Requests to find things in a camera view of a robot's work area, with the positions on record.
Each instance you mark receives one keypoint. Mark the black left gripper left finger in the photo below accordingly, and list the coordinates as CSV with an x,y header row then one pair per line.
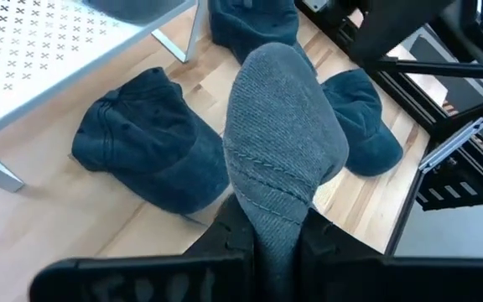
x,y
141,279

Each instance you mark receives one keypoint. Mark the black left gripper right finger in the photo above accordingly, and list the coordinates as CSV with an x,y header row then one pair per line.
x,y
392,279

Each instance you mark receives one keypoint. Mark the blue denim baseball cap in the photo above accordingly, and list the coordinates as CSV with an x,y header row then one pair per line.
x,y
149,142

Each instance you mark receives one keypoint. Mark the dark navy baseball cap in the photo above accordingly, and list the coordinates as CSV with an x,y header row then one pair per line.
x,y
254,25

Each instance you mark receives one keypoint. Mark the white perforated metal shelf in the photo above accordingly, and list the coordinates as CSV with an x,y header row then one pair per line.
x,y
36,54

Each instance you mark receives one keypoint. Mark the silver aluminium bracket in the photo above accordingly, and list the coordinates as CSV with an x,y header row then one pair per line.
x,y
451,144

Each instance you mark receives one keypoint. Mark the black aluminium rig frame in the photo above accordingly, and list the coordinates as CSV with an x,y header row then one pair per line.
x,y
396,29

